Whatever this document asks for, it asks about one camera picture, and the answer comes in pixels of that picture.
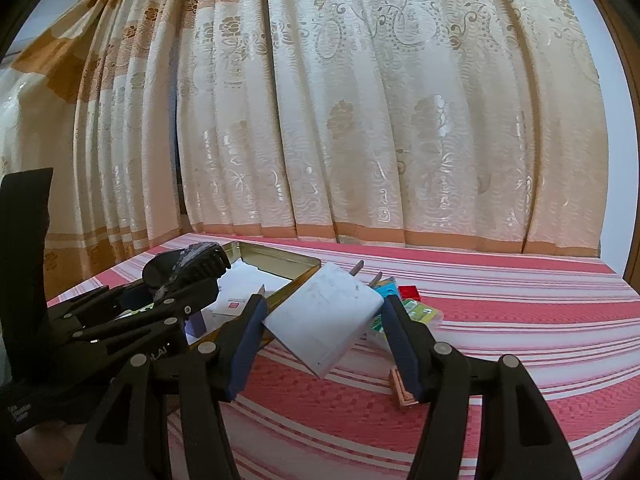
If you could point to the white USB charger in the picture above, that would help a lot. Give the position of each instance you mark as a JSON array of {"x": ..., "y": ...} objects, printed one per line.
[{"x": 324, "y": 317}]

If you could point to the person's left hand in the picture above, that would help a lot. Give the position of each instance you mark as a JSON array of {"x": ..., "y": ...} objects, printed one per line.
[{"x": 50, "y": 447}]

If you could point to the purple cube block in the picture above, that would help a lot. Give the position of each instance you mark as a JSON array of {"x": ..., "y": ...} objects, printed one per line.
[{"x": 194, "y": 327}]

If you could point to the white cardboard box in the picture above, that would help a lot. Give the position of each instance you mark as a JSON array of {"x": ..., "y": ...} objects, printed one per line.
[{"x": 231, "y": 307}]

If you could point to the red toy brick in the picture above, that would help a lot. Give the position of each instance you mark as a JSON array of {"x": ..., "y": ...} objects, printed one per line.
[{"x": 408, "y": 292}]

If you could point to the copper metal card case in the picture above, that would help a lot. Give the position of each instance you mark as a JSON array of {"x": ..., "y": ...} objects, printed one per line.
[{"x": 403, "y": 398}]

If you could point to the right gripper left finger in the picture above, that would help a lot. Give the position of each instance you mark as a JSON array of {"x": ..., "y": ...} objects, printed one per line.
[{"x": 214, "y": 373}]

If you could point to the brown wooden door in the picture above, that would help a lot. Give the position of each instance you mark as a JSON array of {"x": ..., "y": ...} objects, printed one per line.
[{"x": 618, "y": 57}]

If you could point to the blue toy brick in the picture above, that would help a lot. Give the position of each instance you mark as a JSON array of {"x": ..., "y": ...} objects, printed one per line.
[{"x": 387, "y": 287}]

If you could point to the cream floral curtain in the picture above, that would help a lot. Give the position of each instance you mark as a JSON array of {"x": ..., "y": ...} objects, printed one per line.
[{"x": 470, "y": 124}]

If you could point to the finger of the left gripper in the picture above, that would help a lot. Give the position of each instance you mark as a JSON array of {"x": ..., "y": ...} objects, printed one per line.
[
  {"x": 98, "y": 306},
  {"x": 157, "y": 328}
]

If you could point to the gold rectangular tin box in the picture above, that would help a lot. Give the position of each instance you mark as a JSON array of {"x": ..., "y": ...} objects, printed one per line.
[{"x": 259, "y": 269}]

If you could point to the floss pick plastic box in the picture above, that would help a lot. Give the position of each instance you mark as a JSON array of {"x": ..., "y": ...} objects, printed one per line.
[{"x": 417, "y": 312}]

